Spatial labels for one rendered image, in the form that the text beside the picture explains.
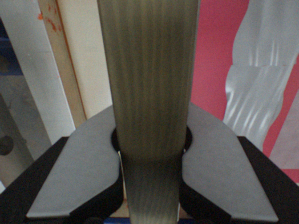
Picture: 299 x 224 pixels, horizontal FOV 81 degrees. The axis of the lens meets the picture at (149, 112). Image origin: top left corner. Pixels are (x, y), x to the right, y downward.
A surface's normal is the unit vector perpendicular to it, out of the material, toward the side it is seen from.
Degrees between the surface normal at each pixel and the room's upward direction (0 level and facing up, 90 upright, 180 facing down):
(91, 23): 0
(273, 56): 33
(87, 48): 0
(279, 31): 28
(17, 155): 90
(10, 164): 90
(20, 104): 0
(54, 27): 90
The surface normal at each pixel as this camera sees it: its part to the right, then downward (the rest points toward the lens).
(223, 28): -0.04, 0.51
